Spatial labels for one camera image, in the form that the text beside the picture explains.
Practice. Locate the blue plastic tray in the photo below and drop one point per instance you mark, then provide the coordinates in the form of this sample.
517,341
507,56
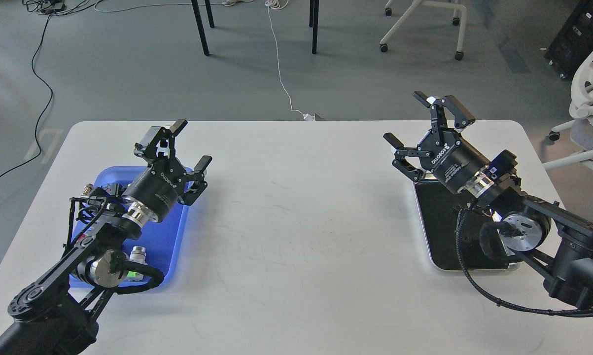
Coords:
161,240

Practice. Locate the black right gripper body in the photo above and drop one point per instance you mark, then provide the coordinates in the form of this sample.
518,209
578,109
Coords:
454,161

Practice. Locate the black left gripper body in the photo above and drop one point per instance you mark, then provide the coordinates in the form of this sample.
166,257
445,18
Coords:
154,192

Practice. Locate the black equipment case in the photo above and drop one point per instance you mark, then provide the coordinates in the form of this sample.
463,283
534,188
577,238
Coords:
574,42

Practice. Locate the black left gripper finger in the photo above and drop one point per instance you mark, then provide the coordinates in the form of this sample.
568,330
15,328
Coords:
157,146
198,183

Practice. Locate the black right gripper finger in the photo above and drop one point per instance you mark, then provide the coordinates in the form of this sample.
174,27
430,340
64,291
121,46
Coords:
438,105
400,153

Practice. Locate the silver tray with black mat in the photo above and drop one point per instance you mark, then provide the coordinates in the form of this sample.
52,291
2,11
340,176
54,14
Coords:
439,214

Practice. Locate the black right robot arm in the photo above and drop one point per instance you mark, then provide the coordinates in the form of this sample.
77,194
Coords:
556,243

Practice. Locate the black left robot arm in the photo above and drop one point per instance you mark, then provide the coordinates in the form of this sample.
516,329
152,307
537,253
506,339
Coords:
57,314

